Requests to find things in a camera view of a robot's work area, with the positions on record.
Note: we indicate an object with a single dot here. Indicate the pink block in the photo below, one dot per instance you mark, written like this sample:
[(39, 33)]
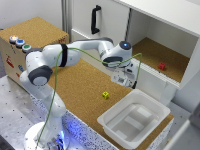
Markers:
[(162, 66)]

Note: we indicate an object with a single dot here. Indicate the white sliding door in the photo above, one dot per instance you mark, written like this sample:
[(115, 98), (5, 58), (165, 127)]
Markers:
[(110, 20)]

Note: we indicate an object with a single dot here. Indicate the green button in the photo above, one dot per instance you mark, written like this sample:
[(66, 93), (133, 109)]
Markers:
[(26, 47)]

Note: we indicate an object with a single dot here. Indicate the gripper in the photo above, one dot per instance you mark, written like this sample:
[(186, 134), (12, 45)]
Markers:
[(120, 77)]

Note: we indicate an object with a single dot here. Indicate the yellow block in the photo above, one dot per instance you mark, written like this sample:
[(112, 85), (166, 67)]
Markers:
[(105, 95)]

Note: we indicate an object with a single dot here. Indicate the white cabinet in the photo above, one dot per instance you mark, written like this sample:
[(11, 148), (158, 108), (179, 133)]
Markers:
[(173, 20)]

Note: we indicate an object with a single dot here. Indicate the red button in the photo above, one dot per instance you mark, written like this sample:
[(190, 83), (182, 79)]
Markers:
[(13, 39)]

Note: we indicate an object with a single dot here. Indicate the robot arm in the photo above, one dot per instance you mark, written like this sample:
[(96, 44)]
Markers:
[(68, 55)]

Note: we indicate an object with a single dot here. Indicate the wooden drawer box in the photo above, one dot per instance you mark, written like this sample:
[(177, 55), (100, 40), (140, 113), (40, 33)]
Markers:
[(30, 36)]

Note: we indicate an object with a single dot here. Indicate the white plastic box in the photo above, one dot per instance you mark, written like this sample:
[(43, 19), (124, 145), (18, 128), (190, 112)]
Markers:
[(135, 118)]

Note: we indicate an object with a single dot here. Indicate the blue button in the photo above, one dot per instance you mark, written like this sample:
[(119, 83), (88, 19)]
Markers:
[(20, 42)]

